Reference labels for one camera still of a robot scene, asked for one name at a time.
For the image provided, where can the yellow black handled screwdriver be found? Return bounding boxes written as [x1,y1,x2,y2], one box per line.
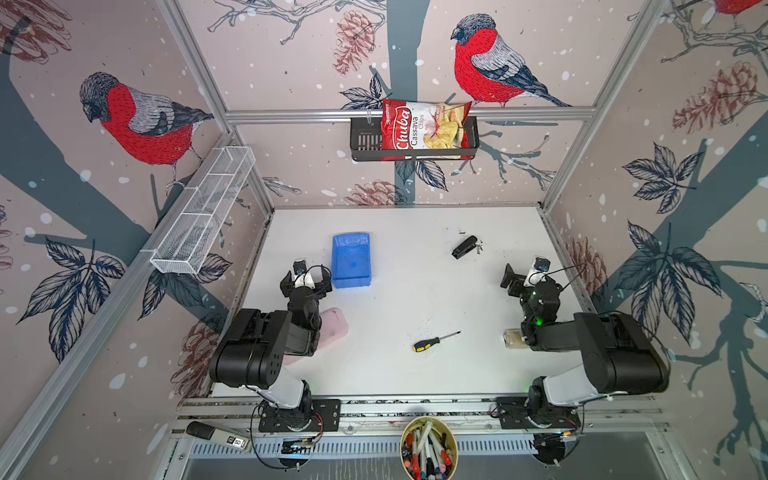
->
[412,331,460,353]

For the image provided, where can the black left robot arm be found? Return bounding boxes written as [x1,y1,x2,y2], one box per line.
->
[209,262,340,433]

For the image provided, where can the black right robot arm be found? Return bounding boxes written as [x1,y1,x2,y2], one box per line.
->
[494,257,670,428]

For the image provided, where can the blue plastic bin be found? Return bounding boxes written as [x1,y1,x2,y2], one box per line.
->
[331,233,372,289]

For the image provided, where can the pink plastic case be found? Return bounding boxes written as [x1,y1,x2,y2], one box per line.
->
[283,307,349,365]

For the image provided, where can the black stapler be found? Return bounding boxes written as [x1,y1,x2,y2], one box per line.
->
[451,235,478,259]

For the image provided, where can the black handheld device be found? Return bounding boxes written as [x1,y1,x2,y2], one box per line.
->
[185,421,251,452]

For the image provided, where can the red cassava chips bag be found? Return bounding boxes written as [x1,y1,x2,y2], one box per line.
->
[382,100,472,149]

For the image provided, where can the cup of pens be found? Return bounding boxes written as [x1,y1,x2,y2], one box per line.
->
[396,416,459,480]

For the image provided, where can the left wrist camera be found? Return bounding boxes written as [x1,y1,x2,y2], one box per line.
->
[293,259,323,289]

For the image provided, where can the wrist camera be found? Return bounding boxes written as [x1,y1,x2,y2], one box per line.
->
[293,259,323,289]
[524,256,551,287]

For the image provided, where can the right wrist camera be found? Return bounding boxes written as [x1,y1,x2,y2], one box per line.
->
[524,256,551,287]

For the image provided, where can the white wire mesh shelf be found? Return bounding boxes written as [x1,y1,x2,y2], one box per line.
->
[150,146,255,275]

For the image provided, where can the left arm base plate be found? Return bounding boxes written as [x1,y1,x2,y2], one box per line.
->
[256,399,341,433]

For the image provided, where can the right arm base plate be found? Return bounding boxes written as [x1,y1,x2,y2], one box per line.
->
[489,396,582,430]

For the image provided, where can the black wall basket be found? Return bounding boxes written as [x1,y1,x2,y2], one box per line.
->
[350,116,480,162]

